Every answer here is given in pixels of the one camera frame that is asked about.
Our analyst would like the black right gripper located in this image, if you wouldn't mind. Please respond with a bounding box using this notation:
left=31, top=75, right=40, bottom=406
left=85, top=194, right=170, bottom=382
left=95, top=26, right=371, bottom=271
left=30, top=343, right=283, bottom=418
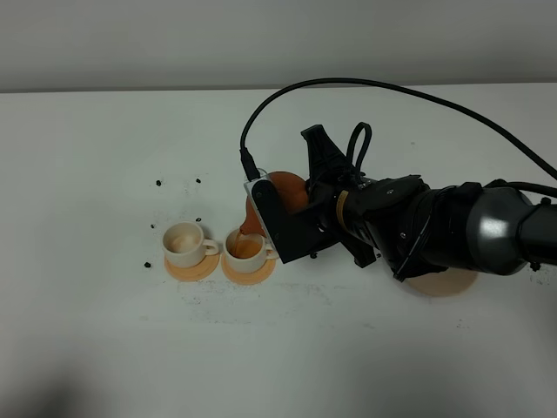
left=301, top=125, right=380, bottom=267

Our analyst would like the right white teacup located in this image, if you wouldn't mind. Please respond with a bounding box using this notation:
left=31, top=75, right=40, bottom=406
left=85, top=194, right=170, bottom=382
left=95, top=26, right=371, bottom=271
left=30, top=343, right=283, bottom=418
left=224, top=229, right=279, bottom=274

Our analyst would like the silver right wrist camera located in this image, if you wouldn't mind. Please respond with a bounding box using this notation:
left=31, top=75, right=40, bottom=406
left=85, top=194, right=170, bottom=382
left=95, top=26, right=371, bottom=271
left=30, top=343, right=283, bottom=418
left=244, top=171, right=339, bottom=263

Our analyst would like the left orange coaster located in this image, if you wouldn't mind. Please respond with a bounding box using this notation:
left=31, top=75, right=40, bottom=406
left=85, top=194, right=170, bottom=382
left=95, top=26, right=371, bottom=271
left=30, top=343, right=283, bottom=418
left=164, top=254, right=220, bottom=282

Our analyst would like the white teacup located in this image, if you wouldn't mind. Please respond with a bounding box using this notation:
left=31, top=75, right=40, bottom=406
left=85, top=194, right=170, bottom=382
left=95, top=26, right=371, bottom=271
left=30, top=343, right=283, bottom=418
left=224, top=229, right=279, bottom=274
left=162, top=222, right=219, bottom=268

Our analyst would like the black right camera cable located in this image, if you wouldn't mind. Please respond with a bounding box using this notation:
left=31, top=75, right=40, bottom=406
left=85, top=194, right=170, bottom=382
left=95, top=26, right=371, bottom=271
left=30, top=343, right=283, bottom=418
left=239, top=77, right=557, bottom=184

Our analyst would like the orange coaster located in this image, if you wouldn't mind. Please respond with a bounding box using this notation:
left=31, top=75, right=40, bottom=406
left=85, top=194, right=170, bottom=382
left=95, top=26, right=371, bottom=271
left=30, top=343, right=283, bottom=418
left=164, top=254, right=220, bottom=282
left=221, top=253, right=276, bottom=286

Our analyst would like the left white teacup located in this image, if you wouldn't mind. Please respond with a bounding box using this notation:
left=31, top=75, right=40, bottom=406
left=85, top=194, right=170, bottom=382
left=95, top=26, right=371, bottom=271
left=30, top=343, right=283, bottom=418
left=162, top=222, right=219, bottom=268

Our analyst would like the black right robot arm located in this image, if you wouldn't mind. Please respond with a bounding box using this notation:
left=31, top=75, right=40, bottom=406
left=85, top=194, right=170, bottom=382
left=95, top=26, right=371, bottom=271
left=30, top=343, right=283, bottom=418
left=301, top=123, right=556, bottom=281

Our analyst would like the brown clay teapot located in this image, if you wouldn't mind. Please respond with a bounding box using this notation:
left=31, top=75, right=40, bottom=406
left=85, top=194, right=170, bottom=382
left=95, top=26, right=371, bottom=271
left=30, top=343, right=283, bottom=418
left=239, top=171, right=308, bottom=237

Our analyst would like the beige teapot saucer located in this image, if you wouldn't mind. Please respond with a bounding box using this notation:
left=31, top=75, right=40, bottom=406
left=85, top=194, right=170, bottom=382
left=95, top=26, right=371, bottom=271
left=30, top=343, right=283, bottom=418
left=404, top=268, right=478, bottom=298

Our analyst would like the right orange coaster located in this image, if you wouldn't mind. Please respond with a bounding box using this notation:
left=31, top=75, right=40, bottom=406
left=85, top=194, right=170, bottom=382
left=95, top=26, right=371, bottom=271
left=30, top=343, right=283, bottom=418
left=221, top=253, right=276, bottom=286

